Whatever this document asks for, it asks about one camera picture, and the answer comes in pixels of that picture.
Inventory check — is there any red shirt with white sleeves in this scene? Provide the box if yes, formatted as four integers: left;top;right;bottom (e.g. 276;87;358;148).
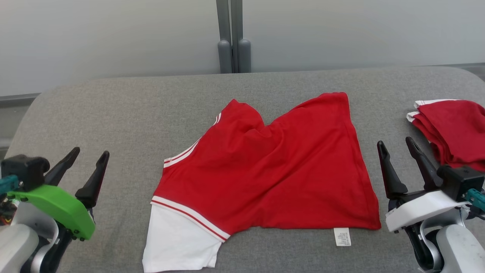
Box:
142;92;382;273

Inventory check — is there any black cable with teal plug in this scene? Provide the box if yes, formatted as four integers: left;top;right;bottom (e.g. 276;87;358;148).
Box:
0;174;19;195
465;188;485;213

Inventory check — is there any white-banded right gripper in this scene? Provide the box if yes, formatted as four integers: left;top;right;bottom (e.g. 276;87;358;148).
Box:
377;136;471;272

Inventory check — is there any grey partition post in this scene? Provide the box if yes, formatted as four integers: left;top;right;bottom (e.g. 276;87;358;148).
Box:
230;0;252;73
216;0;233;74

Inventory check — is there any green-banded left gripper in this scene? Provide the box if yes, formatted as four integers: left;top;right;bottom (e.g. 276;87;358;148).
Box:
7;147;110;273

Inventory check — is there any red and white garment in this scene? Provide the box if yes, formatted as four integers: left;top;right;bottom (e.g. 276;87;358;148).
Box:
407;99;485;173

